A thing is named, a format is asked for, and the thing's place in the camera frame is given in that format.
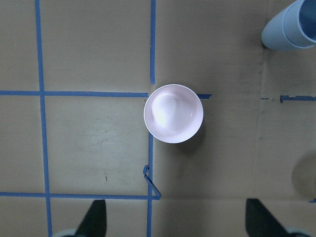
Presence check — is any pink bowl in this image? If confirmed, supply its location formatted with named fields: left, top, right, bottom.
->
left=143, top=84, right=204, bottom=144

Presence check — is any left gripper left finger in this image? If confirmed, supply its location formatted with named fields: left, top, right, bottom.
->
left=74, top=199, right=107, bottom=237

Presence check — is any blue cup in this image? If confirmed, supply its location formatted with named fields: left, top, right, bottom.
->
left=284, top=0, right=316, bottom=47
left=261, top=7, right=313, bottom=51

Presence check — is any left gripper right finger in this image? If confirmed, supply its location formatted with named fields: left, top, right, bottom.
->
left=245, top=198, right=294, bottom=237

